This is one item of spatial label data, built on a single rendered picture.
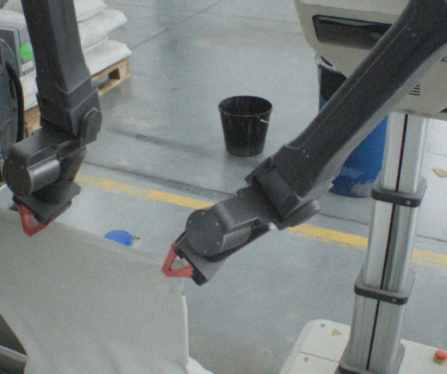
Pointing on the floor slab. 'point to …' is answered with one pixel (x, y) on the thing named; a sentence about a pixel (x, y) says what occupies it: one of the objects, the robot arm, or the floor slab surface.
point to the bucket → (245, 124)
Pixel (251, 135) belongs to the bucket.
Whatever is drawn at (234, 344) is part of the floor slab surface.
